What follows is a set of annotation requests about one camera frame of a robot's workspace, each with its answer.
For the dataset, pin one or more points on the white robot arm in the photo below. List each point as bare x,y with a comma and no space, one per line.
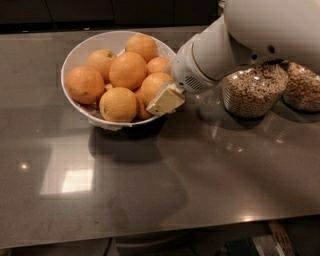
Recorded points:
248,33

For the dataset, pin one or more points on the back right glass cereal jar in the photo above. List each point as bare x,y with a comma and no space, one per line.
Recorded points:
303,89

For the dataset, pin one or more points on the small hidden lower orange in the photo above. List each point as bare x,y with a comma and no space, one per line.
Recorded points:
142,113

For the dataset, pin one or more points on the white bowl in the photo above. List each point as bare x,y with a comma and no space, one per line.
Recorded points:
114,41

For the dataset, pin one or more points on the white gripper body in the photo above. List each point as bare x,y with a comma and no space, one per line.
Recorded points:
185,71

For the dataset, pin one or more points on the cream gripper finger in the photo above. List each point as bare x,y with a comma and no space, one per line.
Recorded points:
169,97

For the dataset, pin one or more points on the front glass cereal jar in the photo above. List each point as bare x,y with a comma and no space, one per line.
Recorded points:
251,93

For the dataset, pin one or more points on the glass cereal jar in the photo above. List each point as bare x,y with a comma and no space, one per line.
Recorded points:
303,89
251,93

